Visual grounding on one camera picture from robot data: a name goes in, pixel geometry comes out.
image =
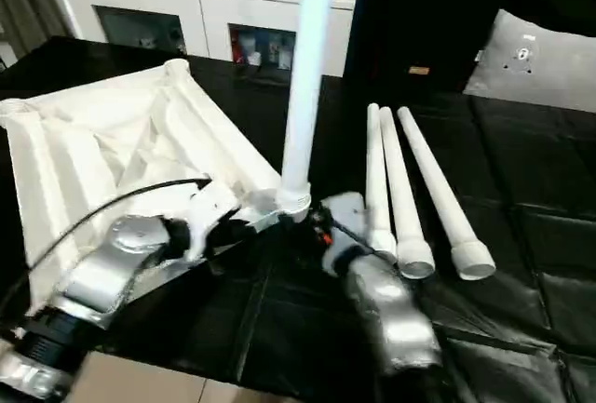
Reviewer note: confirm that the grey printed cushion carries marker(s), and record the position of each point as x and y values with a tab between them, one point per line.
526	72

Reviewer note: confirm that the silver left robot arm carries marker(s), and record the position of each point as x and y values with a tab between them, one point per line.
93	277

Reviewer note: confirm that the black work mat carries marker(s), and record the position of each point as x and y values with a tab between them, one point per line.
512	189

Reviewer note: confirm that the white plastic table leg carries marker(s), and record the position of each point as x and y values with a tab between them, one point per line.
377	179
307	96
400	198
442	198

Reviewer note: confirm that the black sofa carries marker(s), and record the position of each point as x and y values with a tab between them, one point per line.
419	12

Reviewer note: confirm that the gold sofa label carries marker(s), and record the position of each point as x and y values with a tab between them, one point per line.
418	70

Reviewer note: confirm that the white plastic table top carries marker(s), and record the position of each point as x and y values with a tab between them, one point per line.
93	151

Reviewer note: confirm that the brown curtain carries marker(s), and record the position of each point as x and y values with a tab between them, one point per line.
28	3

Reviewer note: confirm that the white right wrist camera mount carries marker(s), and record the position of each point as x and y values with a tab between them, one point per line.
347	207

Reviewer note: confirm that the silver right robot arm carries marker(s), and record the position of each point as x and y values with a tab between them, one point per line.
391	300

